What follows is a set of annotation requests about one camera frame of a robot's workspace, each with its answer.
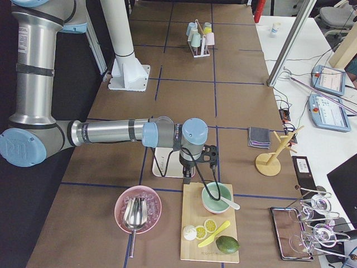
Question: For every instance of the yellow plastic knife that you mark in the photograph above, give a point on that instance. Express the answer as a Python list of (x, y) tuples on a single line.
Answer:
[(211, 238)]

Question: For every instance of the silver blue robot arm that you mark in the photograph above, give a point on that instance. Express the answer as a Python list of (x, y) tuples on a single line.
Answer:
[(34, 135)]

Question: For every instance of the green avocado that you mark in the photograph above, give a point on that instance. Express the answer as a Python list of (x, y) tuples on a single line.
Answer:
[(227, 244)]

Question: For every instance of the white garlic bulb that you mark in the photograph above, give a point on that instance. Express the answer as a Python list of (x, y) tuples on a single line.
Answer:
[(189, 232)]

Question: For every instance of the green bowl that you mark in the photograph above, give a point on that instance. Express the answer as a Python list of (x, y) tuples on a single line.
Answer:
[(212, 205)]

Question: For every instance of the teach pendant tablet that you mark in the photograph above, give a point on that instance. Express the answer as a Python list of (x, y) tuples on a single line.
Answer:
[(329, 80), (328, 114)]

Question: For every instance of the black metal tray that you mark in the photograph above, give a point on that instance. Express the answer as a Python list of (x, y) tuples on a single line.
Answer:
[(286, 227)]

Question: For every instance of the grey folded cloth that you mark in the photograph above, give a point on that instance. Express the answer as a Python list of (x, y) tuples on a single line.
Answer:
[(259, 137)]

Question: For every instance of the lemon slice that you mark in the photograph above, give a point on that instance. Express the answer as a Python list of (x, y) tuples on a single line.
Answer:
[(201, 232), (210, 225)]

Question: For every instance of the aluminium frame post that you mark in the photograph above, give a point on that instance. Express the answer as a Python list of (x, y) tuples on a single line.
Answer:
[(297, 26)]

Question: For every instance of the mint green cup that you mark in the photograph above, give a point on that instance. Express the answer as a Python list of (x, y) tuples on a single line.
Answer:
[(196, 40)]

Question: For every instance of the white wire cup rack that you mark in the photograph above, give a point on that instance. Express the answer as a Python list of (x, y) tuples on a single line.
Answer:
[(203, 50)]

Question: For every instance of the usb hub with cables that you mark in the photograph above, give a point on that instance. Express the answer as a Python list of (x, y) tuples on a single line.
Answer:
[(284, 114)]

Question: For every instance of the black label box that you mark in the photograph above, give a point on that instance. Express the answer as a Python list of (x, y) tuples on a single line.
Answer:
[(303, 172)]

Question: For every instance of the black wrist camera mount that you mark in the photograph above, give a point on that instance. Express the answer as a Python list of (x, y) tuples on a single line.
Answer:
[(209, 155)]

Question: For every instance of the cream white cup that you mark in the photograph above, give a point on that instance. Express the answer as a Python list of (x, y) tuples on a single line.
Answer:
[(190, 32)]

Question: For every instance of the paper cup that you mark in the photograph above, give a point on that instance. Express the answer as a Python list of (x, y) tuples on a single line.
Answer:
[(274, 29)]

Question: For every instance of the cream rabbit tray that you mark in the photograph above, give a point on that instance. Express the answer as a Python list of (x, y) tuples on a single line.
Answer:
[(163, 162)]

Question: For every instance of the pink bowl with ice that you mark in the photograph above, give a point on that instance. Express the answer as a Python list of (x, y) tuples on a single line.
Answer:
[(154, 206)]

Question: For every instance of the yellow cup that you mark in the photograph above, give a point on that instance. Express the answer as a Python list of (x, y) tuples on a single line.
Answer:
[(207, 30)]

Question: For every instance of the wooden mug tree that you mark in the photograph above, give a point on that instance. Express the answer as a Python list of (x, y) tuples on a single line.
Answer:
[(268, 163)]

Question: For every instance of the wine glass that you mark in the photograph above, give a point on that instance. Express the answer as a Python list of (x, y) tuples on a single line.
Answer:
[(321, 236), (317, 208)]

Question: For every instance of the metal scoop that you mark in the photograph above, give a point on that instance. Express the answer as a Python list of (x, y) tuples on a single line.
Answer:
[(135, 217)]

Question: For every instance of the white spoon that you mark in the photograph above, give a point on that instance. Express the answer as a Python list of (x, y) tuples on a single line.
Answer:
[(230, 203)]

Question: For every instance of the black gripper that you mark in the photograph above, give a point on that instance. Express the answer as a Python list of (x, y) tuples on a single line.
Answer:
[(186, 164)]

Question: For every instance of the light blue cup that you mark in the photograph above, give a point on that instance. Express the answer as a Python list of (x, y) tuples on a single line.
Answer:
[(190, 26)]

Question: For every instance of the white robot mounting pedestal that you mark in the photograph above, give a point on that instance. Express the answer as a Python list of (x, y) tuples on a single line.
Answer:
[(127, 72)]

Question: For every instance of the pink cup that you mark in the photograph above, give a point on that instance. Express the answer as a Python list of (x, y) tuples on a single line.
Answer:
[(210, 39)]

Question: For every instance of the grey cup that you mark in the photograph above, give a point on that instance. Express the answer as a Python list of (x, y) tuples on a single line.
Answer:
[(206, 25)]

